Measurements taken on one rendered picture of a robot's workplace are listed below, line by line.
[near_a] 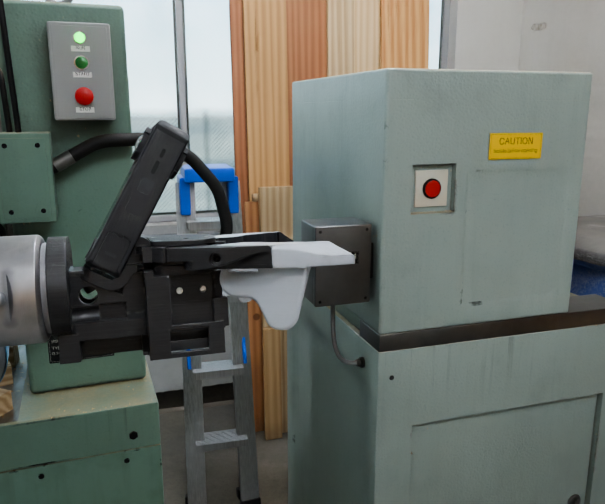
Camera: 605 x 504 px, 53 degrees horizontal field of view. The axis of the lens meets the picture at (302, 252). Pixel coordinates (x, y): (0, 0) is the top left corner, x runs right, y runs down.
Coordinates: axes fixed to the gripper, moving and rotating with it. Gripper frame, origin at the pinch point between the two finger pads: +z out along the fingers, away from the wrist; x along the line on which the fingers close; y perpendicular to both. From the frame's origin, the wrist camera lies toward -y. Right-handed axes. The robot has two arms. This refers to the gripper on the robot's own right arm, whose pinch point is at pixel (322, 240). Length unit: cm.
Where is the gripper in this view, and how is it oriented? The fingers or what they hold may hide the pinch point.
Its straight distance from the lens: 48.3
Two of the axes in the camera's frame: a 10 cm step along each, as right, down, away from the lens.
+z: 9.6, -0.6, 2.8
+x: 2.9, 0.8, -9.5
